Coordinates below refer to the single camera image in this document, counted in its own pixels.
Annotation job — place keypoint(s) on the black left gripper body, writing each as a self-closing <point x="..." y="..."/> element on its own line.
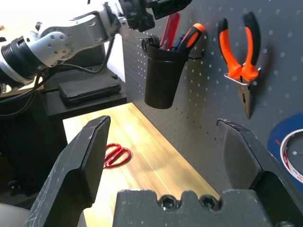
<point x="137" y="16"/>

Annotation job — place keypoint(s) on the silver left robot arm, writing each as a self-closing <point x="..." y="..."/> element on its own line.
<point x="54" y="45"/>

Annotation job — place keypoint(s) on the grey metal pegboard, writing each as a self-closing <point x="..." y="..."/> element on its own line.
<point x="208" y="118"/>

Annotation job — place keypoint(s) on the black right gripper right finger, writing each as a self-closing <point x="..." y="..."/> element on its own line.
<point x="239" y="156"/>

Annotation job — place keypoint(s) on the orange black long-nose pliers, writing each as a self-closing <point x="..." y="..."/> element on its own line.
<point x="233" y="56"/>

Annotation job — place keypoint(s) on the black plastic cup holder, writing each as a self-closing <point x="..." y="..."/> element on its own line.
<point x="163" y="80"/>

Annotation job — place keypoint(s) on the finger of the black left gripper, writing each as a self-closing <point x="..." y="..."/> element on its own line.
<point x="168" y="12"/>
<point x="175" y="3"/>

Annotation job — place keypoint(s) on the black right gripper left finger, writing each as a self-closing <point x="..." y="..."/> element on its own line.
<point x="71" y="165"/>

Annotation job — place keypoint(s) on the blue tape roll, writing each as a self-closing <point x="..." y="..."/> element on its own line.
<point x="275" y="137"/>

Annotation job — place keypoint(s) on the flat black equipment case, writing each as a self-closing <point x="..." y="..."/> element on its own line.
<point x="90" y="89"/>

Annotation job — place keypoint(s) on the black side cabinet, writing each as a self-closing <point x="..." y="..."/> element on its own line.
<point x="35" y="142"/>

